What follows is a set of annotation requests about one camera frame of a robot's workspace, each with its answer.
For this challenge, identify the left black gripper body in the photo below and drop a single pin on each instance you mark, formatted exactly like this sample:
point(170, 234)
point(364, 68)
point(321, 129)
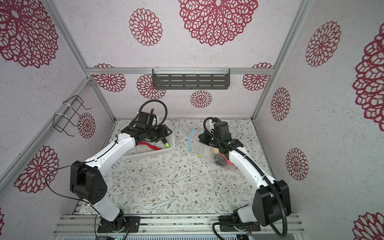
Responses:
point(157, 134)

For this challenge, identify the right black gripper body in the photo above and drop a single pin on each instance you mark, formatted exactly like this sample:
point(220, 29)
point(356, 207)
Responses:
point(207, 140)

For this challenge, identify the red toy chili pepper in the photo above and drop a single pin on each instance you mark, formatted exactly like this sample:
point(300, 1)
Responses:
point(149, 146)

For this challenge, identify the clear zip top bag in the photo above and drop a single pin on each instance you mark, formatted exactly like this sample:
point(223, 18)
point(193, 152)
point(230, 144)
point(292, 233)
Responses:
point(204, 152)

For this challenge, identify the white perforated plastic basket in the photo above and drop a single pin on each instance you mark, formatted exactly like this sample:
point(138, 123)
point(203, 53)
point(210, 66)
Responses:
point(141, 152)

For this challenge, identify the dark oval toy avocado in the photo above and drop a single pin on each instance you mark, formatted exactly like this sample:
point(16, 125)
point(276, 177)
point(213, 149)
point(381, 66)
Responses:
point(221, 162)

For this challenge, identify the pink red toy ball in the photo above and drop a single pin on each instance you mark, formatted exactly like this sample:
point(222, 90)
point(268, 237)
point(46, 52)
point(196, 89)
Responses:
point(229, 163)

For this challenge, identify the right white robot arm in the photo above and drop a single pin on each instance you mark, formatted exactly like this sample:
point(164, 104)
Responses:
point(271, 204)

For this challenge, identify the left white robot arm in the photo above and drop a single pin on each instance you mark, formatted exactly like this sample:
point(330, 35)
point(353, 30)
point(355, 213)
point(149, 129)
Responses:
point(87, 178)

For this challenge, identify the grey slotted wall shelf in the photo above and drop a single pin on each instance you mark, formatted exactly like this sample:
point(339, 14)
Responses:
point(191, 80)

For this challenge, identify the black wire wall rack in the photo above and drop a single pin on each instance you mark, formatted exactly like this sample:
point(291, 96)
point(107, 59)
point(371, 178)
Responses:
point(71, 109)

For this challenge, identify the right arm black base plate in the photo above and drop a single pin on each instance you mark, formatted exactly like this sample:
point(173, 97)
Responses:
point(230, 223)

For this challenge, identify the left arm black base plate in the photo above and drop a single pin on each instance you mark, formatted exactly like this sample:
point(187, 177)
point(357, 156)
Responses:
point(122, 224)

